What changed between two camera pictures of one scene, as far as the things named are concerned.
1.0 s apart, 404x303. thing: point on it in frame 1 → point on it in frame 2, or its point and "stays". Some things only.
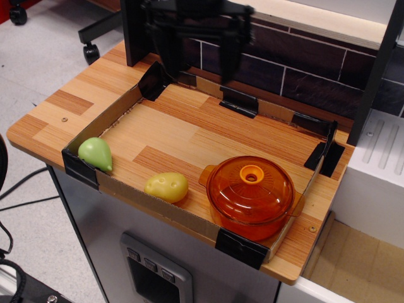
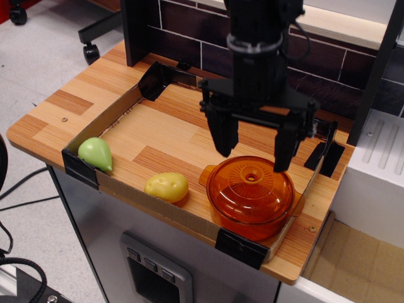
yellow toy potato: [172, 187] stays
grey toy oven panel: [155, 278] stays
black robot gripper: [165, 21] → [259, 89]
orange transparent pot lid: [250, 189] stays
